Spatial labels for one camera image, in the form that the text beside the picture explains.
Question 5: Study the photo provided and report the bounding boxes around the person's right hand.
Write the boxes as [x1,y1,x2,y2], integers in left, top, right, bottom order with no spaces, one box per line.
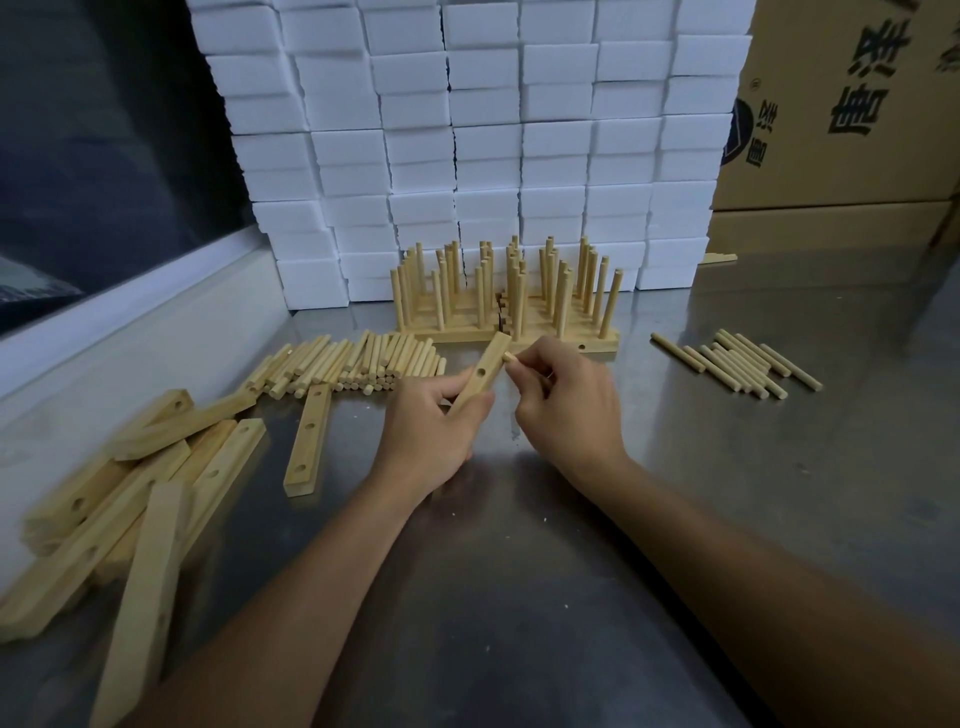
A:
[511,335,634,493]

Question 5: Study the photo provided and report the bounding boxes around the person's left hand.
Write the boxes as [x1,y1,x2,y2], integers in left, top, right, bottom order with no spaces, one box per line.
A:
[372,371,498,503]

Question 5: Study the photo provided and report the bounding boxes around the drilled wooden bar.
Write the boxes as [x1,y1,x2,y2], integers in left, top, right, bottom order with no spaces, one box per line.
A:
[447,331,513,418]
[282,383,334,498]

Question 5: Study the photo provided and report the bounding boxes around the person's right forearm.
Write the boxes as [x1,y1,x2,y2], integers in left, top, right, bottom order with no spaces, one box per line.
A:
[566,453,960,728]

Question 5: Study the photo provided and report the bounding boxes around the person's left forearm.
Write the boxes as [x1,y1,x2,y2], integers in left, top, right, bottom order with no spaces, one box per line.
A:
[123,472,445,728]

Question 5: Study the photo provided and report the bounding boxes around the group of assembled dowel racks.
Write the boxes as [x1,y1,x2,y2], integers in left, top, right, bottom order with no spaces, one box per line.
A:
[389,235,625,354]

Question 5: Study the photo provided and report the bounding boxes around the large heap of wooden dowels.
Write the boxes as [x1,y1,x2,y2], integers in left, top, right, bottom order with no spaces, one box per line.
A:
[240,329,450,400]

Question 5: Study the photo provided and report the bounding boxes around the small heap of wooden dowels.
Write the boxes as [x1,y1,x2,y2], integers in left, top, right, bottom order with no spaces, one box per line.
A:
[650,327,825,402]

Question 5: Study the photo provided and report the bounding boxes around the stack of white foam blocks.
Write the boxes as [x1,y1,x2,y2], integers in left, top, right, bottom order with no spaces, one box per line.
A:
[185,0,759,313]

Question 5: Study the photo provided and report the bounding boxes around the plain cardboard box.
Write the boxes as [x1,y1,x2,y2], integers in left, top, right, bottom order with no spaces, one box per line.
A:
[703,199,955,258]

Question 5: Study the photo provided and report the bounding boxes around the pile of wooden slats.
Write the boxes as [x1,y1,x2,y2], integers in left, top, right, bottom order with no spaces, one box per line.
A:
[0,389,268,728]

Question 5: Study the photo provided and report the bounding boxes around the printed cardboard box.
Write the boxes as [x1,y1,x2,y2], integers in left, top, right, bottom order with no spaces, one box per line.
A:
[711,0,960,213]

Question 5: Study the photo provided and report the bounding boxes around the dark window pane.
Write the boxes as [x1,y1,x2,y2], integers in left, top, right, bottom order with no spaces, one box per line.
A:
[0,0,258,340]

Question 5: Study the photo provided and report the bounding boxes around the white window frame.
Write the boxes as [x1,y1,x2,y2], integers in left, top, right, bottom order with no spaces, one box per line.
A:
[0,223,275,400]

